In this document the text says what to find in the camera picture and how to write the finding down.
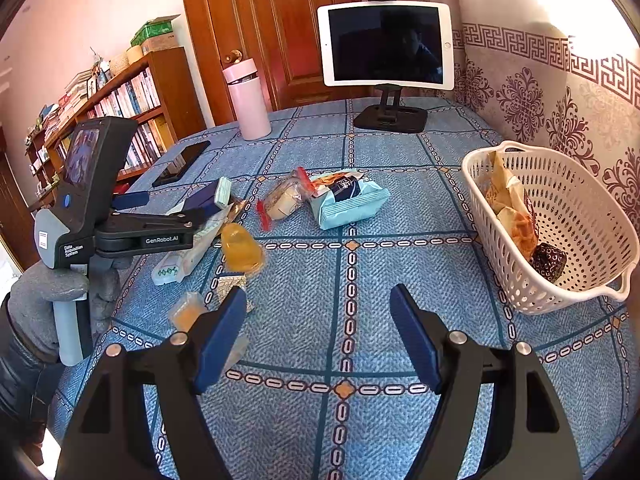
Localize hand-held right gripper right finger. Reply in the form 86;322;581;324
389;283;583;480

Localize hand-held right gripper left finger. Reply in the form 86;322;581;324
55;286;249;480

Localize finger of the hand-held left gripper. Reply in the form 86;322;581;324
111;191;151;209
97;194;221;233

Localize clear pastry packet red ends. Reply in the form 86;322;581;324
256;167;317;232

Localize white plastic basket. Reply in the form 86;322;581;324
461;140;640;316

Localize person's left forearm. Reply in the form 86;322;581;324
0;291;67;463

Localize person's left hand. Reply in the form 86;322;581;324
9;256;134;362

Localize teal and white snack box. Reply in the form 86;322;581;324
212;177;234;211

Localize black smartphone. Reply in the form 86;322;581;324
151;140;212;188

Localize small orange jelly cup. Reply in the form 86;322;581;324
169;291;209;332

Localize gold patterned snack packet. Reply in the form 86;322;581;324
215;274;247;306

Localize long white snack packet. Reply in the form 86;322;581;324
151;205;236;287

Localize large orange jelly cup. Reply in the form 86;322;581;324
220;223;266;272

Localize dark wooden side door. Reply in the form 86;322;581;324
0;127;39;272

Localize blue printed tablecloth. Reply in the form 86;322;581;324
47;96;633;480

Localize rows of shelved books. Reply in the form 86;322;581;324
30;67;168;186

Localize pink insulated bottle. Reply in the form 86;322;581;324
222;58;273;141

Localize wooden bookcase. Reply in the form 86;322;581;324
25;47;206;213

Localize woven storage basket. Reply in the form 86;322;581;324
109;45;146;79

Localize light blue snack packet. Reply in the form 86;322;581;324
307;172;392;231

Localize dark patterned snack packet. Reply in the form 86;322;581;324
531;242;569;284

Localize yellow cracker packet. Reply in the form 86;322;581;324
482;152;539;262

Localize black tablet stand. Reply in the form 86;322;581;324
354;0;430;135

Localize white tablet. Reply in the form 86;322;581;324
317;1;454;92

